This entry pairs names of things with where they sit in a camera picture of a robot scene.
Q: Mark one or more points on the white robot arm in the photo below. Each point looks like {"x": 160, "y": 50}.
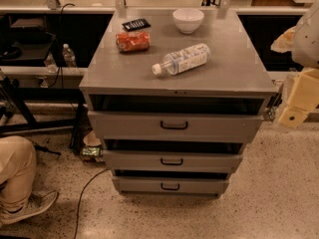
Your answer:
{"x": 302, "y": 41}

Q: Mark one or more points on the grey metal drawer cabinet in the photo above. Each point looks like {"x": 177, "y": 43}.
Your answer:
{"x": 175, "y": 112}

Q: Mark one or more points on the person leg khaki trousers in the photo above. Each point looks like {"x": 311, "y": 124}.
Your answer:
{"x": 17, "y": 170}

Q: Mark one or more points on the small water bottle background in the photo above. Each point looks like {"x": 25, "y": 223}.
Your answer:
{"x": 69, "y": 56}

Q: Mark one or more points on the white ceramic bowl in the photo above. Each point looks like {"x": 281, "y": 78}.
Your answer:
{"x": 187, "y": 20}

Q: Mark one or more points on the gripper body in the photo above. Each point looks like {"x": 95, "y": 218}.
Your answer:
{"x": 307, "y": 41}

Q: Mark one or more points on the grey bottom drawer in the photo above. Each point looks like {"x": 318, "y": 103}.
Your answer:
{"x": 170, "y": 185}

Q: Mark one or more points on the grey middle drawer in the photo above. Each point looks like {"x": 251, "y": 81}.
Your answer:
{"x": 172, "y": 161}

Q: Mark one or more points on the black snack packet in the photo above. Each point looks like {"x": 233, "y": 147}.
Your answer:
{"x": 136, "y": 25}

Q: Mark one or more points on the grey top drawer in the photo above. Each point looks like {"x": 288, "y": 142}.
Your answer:
{"x": 175, "y": 127}

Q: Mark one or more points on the black handheld tool on floor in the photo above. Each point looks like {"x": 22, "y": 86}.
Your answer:
{"x": 46, "y": 149}

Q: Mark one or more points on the clear plastic water bottle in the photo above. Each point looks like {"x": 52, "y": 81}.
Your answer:
{"x": 178, "y": 62}

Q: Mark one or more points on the orange crushed soda can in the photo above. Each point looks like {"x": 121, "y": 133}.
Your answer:
{"x": 133, "y": 41}

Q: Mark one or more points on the grey sneaker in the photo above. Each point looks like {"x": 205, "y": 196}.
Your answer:
{"x": 35, "y": 205}

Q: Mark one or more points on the grey drawer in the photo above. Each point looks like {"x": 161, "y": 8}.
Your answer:
{"x": 175, "y": 127}
{"x": 172, "y": 161}
{"x": 170, "y": 185}

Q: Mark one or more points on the black metal stand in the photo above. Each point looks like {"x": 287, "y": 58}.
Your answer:
{"x": 10, "y": 93}

